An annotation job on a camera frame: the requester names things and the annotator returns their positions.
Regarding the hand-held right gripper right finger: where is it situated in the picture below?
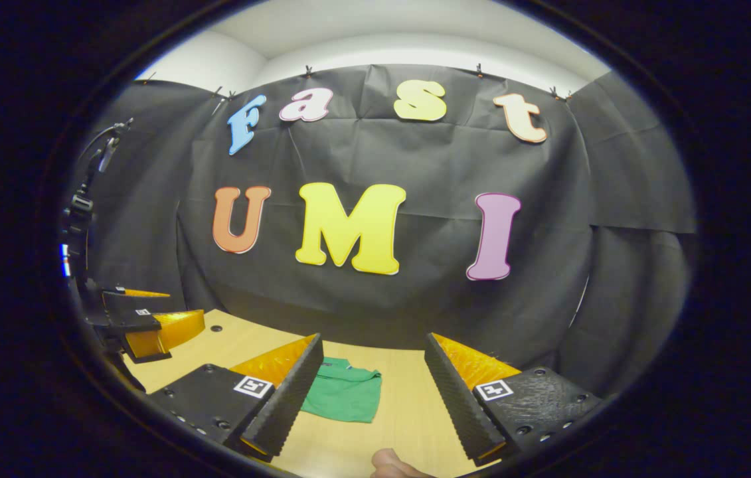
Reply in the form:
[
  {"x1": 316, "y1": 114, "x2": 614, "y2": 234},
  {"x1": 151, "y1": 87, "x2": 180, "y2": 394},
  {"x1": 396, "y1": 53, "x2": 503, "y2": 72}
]
[{"x1": 424, "y1": 332, "x2": 605, "y2": 467}]

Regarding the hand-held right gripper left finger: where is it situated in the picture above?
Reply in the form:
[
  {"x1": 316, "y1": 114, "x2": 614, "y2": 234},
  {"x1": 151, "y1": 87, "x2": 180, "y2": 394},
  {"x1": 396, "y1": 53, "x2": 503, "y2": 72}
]
[{"x1": 148, "y1": 333, "x2": 325, "y2": 463}]

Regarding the black backdrop cloth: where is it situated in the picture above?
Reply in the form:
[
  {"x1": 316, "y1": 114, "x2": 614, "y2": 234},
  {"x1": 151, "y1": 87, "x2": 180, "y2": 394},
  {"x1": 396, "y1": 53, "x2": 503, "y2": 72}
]
[{"x1": 73, "y1": 64, "x2": 698, "y2": 399}]

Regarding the green T-shirt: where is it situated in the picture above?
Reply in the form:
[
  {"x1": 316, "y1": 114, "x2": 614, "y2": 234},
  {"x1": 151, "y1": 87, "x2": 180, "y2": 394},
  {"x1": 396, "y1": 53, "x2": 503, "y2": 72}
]
[{"x1": 301, "y1": 357, "x2": 382, "y2": 424}]

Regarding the row of black cloth clips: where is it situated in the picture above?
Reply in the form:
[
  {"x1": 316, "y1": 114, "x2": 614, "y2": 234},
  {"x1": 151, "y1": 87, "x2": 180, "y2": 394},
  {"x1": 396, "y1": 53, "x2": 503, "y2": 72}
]
[{"x1": 143, "y1": 63, "x2": 575, "y2": 100}]

